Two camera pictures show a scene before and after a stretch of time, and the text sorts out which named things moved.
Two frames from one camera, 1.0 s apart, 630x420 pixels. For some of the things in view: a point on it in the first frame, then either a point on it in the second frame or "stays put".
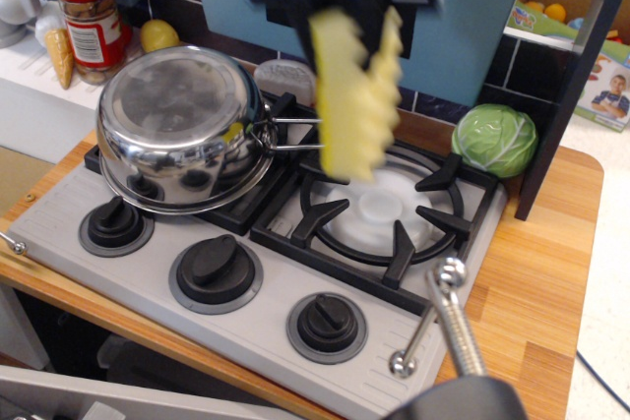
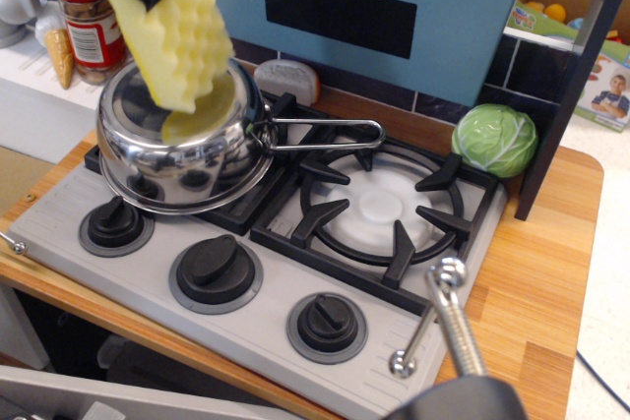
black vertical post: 600,11 stays put
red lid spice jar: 97,29 stays put
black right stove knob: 327,329 stays put
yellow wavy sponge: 356,91 → 181,43
